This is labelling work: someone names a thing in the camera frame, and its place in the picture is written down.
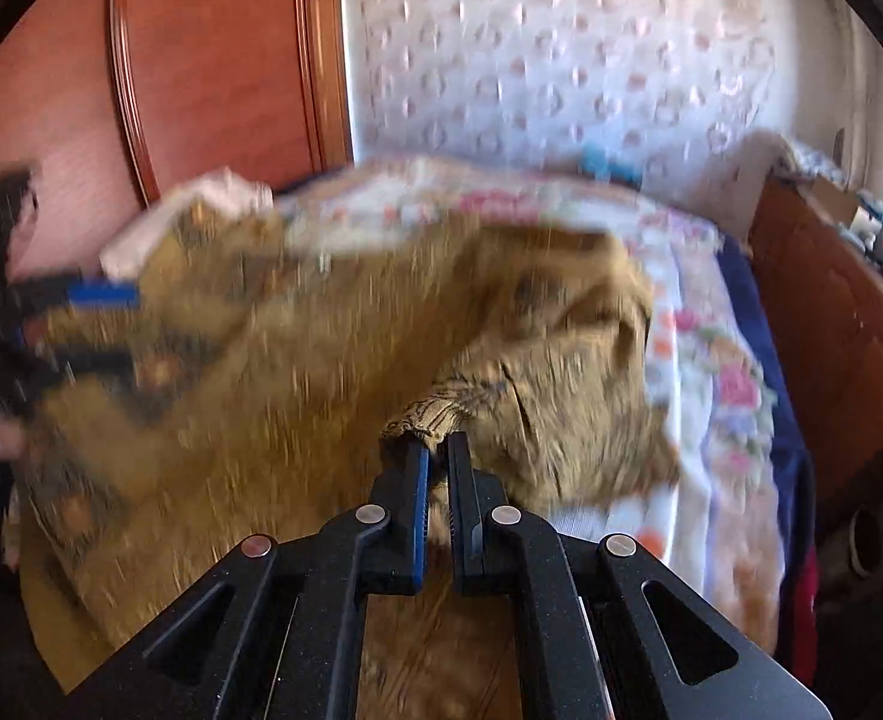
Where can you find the floral fleece blanket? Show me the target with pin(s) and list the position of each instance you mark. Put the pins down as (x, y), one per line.
(734, 390)

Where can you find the small blue object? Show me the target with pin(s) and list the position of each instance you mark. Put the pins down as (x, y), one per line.
(606, 165)

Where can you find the mustard patterned cloth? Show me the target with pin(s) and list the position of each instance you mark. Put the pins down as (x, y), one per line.
(321, 360)

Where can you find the brown wooden sideboard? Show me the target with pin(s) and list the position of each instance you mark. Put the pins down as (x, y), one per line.
(839, 330)

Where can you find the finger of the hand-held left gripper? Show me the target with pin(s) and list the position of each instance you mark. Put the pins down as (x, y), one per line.
(100, 294)
(89, 361)

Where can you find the white curtain with circles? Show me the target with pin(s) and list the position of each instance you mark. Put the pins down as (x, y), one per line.
(546, 52)

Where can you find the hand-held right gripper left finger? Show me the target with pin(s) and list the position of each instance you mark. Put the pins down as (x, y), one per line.
(417, 495)

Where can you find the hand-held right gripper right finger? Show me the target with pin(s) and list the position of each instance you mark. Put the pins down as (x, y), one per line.
(458, 495)

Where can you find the wooden headboard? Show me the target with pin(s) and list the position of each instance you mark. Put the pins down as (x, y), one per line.
(209, 67)

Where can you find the pale pink white cloth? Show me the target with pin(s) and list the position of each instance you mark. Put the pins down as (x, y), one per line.
(216, 191)

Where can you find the red cloth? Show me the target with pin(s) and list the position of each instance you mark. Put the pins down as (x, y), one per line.
(805, 600)

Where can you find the navy blue blanket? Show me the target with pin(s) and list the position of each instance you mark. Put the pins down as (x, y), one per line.
(768, 330)

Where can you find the cardboard box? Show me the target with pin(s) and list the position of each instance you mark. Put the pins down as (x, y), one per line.
(831, 199)

